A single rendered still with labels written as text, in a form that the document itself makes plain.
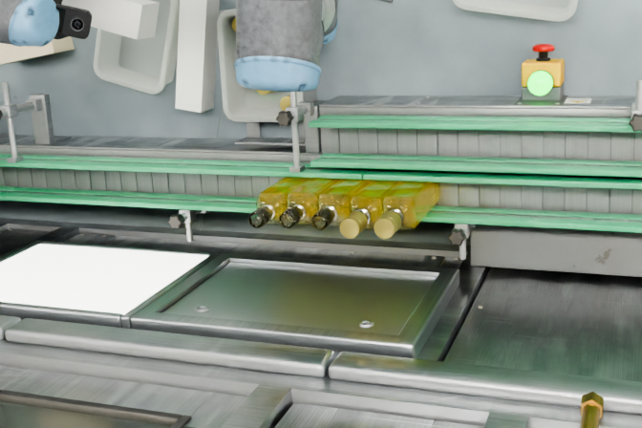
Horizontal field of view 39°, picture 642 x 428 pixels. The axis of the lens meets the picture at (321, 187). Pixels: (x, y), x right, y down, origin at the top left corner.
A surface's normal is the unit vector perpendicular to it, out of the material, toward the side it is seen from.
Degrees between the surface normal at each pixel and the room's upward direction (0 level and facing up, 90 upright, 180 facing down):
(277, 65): 24
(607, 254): 0
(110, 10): 0
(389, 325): 90
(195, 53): 0
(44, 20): 90
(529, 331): 91
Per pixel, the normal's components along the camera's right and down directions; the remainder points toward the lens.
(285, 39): 0.14, 0.32
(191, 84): -0.33, 0.24
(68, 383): -0.05, -0.97
